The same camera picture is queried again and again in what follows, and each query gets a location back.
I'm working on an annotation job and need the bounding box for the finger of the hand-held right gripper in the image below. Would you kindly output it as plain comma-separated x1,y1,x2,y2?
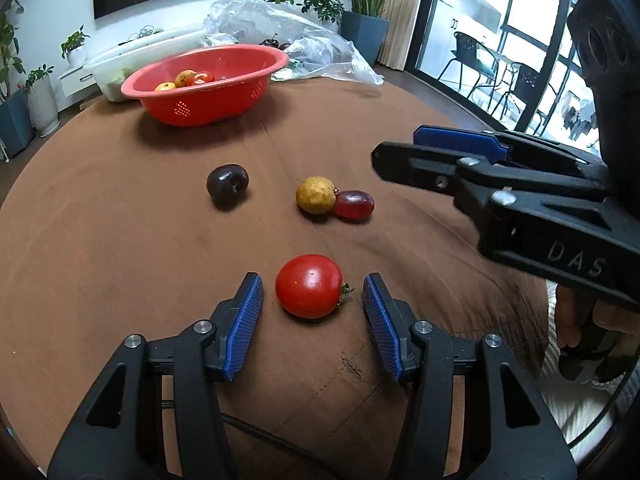
413,125,608,181
371,140,608,222

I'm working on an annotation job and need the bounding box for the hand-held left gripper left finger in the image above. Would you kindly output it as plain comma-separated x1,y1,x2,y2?
47,272,264,480

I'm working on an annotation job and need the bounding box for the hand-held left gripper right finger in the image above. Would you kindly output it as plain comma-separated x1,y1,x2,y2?
362,273,578,480

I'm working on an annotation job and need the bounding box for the large red tomato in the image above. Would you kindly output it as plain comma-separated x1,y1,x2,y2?
275,254,353,320

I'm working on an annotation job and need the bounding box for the red plastic colander basket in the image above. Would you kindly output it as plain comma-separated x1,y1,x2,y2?
120,44,290,127

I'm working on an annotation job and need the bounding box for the person's right hand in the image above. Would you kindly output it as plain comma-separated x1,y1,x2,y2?
554,282,640,356

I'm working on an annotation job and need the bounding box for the red grape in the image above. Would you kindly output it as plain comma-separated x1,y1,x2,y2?
333,189,375,222

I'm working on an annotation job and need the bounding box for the black metal chair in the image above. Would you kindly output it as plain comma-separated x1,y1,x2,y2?
492,62,558,133
438,31,501,96

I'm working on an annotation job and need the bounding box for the yellow-brown longan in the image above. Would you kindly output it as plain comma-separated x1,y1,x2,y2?
295,175,337,215

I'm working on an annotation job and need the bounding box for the tall plant in dark pot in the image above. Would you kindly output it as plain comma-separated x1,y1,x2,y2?
320,0,431,66

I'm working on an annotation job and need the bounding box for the beige curtain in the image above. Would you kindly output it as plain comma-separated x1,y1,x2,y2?
377,0,428,71

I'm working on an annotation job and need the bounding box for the dark purple plum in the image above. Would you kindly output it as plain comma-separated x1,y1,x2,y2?
206,164,249,205

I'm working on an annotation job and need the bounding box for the glass sliding door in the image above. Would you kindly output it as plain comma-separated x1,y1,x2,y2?
415,0,601,151

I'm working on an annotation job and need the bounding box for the clear plastic bag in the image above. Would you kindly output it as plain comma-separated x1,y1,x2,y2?
202,0,386,87

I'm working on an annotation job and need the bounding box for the leafy green houseplant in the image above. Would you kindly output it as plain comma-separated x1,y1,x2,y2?
300,0,346,23

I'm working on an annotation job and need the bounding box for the bunch of dark cherries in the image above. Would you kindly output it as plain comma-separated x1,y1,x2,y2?
260,32,291,52

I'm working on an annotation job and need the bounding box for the white plastic tub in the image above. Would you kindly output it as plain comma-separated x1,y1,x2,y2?
84,30,211,103

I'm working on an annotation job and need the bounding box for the white television bench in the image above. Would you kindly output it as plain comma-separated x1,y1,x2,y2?
59,27,201,98

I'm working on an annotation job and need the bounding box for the plant in white ribbed pot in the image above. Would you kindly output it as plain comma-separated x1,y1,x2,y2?
22,64,61,137

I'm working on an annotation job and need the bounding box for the plant in blue-grey pot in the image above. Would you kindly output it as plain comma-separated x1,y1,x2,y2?
0,10,36,158

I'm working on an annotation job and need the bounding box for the small plant in white pot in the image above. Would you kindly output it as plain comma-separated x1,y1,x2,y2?
61,25,92,67

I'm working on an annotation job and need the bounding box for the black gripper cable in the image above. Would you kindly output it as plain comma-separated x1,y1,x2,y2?
159,399,351,466

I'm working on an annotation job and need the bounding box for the tangle of cables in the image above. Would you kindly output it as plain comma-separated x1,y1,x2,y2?
127,25,166,41

